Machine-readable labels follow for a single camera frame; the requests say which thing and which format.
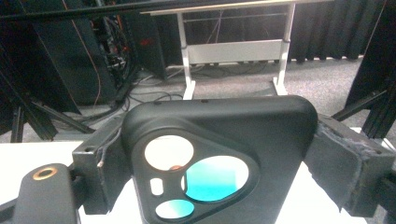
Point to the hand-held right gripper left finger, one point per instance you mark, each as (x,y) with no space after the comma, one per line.
(99,174)

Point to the white metal desk frame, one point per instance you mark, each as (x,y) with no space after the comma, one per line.
(233,51)

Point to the black computer case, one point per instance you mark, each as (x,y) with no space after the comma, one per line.
(68,62)

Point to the iridescent phone case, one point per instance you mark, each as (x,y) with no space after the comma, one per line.
(218,180)

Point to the black phone case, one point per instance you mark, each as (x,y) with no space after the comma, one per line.
(264,140)

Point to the black curtain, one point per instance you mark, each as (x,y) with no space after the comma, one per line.
(327,31)

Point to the white table mat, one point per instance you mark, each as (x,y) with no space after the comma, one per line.
(31,155)

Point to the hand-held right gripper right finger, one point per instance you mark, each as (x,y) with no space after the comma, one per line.
(351,168)

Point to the black metal stand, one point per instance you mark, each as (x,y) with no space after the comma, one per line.
(376,93)
(40,121)

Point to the black metal bar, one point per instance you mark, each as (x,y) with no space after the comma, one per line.
(93,12)

